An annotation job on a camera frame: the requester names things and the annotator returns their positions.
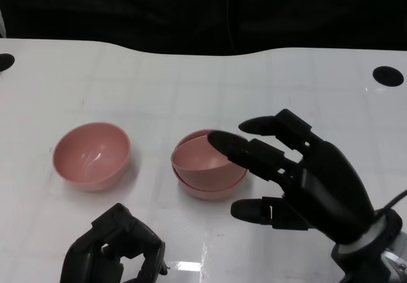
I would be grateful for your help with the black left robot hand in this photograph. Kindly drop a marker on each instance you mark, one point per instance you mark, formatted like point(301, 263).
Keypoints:
point(82, 257)

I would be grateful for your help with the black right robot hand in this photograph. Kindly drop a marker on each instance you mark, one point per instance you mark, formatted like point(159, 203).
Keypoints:
point(330, 181)

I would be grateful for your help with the pink plastic bowl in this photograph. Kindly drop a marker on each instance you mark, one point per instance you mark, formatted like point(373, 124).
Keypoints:
point(210, 195)
point(203, 175)
point(92, 155)

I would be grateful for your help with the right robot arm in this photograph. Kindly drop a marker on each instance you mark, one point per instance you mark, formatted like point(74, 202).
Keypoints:
point(365, 257)

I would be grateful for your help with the white object at table end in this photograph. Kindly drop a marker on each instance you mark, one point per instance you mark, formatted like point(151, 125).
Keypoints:
point(2, 25)

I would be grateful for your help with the black backdrop cloth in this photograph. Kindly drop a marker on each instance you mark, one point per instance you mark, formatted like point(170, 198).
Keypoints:
point(127, 9)

